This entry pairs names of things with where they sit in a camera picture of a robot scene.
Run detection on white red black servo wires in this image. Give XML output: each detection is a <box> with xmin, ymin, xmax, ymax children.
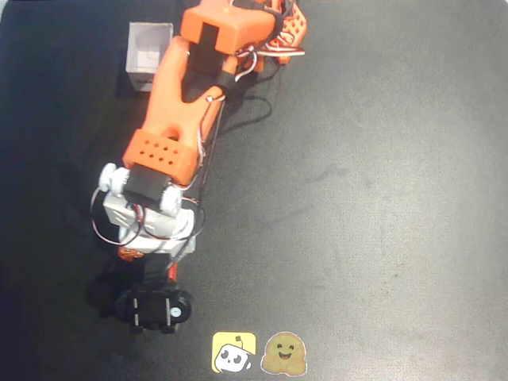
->
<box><xmin>89</xmin><ymin>185</ymin><xmax>207</xmax><ymax>247</ymax></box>
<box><xmin>233</xmin><ymin>41</ymin><xmax>306</xmax><ymax>83</ymax></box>

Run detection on yellow robot sticker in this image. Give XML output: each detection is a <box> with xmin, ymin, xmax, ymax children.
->
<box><xmin>211</xmin><ymin>331</ymin><xmax>257</xmax><ymax>374</ymax></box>

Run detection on orange perforated arm base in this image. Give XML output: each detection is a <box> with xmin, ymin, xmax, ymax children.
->
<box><xmin>273</xmin><ymin>0</ymin><xmax>309</xmax><ymax>65</ymax></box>

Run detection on black camera cable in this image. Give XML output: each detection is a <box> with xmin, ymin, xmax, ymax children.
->
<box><xmin>174</xmin><ymin>94</ymin><xmax>273</xmax><ymax>279</ymax></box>

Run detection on black gripper camera module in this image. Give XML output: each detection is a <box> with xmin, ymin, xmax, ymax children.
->
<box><xmin>114</xmin><ymin>280</ymin><xmax>195</xmax><ymax>335</ymax></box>

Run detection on small white cardboard box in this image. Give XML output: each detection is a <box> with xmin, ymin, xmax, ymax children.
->
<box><xmin>125</xmin><ymin>22</ymin><xmax>175</xmax><ymax>93</ymax></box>

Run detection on black table mat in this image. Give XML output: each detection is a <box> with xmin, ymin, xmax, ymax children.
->
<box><xmin>0</xmin><ymin>0</ymin><xmax>508</xmax><ymax>381</ymax></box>

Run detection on hugging face emoji sticker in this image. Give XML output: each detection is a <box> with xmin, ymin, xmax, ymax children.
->
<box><xmin>260</xmin><ymin>331</ymin><xmax>309</xmax><ymax>376</ymax></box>

